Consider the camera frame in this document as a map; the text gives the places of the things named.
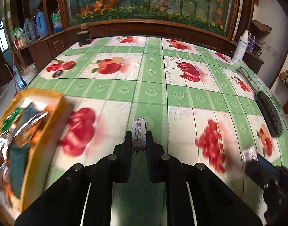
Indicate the black eyeglasses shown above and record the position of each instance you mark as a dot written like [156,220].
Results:
[247,80]

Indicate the grey thermos flask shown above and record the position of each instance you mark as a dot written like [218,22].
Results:
[30,30]

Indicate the white and yellow roll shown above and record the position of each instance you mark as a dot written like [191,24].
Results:
[238,16]

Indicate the small black round lid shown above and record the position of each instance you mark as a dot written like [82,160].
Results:
[58,73]

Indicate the silver foil snack packet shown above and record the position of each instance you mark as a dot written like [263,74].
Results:
[33,122]

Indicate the brown wall shelf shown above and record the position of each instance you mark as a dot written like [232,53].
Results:
[262,26]

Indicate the pile of shoes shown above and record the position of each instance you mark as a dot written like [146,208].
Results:
[287,77]

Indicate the wooden cabinet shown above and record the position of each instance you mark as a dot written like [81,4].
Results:
[52,47]

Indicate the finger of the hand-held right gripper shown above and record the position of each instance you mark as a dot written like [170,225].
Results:
[268,166]
[258,174]

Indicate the artificial flower glass display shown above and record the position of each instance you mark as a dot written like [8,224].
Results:
[148,2]

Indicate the dark glass jar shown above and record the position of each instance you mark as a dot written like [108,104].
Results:
[84,36]

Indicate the yellow cardboard box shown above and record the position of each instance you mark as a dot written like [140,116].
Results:
[40,164]

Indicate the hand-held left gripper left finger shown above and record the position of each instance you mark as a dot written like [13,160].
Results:
[125,160]

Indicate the dark green snack packet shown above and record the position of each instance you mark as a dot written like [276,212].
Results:
[19,169]

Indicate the blue thermos flask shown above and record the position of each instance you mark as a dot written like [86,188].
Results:
[41,24]

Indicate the small white printed candy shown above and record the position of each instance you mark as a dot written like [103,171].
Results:
[249,154]
[139,134]

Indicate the green label water bottle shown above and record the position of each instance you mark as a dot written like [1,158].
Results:
[57,22]

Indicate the small red and white box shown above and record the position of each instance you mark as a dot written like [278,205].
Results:
[20,43]

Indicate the green snack bag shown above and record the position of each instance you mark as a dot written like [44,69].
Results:
[18,33]

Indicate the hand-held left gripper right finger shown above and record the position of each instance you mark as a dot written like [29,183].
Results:
[155,162]

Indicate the purple bottle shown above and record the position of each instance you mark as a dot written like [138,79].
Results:
[253,44]
[249,42]

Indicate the white plastic bucket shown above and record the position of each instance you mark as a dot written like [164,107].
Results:
[29,74]

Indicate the large orange biscuit packet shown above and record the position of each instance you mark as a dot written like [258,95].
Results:
[28,139]

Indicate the white spray bottle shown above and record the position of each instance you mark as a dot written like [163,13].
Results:
[240,48]

